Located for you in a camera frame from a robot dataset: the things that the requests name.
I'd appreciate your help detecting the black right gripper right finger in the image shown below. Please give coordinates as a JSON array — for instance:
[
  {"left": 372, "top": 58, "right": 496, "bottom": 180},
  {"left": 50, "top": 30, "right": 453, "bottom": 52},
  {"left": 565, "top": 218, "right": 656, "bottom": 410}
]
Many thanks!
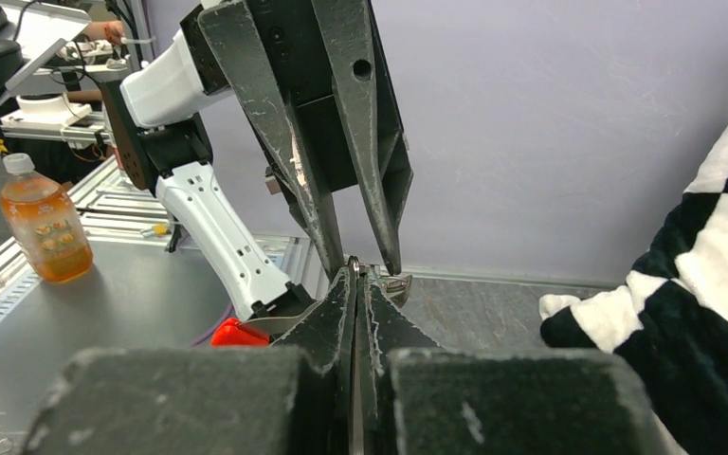
[{"left": 357, "top": 269, "right": 671, "bottom": 454}]

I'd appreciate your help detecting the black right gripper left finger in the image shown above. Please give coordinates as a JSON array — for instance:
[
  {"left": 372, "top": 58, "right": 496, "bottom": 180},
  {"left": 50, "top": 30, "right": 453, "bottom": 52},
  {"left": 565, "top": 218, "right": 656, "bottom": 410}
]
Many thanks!
[{"left": 21, "top": 267, "right": 357, "bottom": 454}]

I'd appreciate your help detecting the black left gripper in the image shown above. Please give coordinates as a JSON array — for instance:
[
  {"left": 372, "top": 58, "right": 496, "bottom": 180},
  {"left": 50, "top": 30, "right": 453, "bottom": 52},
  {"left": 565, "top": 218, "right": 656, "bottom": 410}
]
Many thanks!
[{"left": 198, "top": 1, "right": 413, "bottom": 278}]

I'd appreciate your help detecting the metal key holder red handle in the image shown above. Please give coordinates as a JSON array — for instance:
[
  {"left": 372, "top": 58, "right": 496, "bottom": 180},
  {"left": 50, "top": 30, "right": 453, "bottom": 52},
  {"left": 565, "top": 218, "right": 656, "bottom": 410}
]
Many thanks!
[{"left": 209, "top": 269, "right": 415, "bottom": 349}]

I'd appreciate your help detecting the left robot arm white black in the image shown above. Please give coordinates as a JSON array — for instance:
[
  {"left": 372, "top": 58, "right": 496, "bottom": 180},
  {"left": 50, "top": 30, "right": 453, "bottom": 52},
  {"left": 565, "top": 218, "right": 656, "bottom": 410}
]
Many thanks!
[{"left": 100, "top": 1, "right": 413, "bottom": 320}]

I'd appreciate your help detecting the white laptop on stand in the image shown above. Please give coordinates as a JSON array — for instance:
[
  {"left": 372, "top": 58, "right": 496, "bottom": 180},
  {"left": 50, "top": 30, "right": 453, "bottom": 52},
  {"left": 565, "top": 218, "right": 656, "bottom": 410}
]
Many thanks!
[{"left": 0, "top": 1, "right": 91, "bottom": 106}]

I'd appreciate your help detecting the black white checkered pillow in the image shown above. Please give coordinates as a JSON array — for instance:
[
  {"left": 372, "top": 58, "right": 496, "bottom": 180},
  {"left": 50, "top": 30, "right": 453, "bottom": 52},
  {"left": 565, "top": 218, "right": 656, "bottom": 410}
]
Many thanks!
[{"left": 539, "top": 126, "right": 728, "bottom": 454}]

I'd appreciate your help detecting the orange liquid plastic bottle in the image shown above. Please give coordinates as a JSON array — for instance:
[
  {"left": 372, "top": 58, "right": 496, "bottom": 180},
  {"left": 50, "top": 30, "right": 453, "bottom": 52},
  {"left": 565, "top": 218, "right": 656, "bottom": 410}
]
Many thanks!
[{"left": 0, "top": 153, "right": 93, "bottom": 282}]

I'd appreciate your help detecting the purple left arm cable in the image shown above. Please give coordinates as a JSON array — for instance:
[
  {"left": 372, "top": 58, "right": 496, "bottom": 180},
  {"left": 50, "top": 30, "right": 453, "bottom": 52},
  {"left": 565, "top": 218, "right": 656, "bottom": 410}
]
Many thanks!
[{"left": 188, "top": 304, "right": 236, "bottom": 349}]

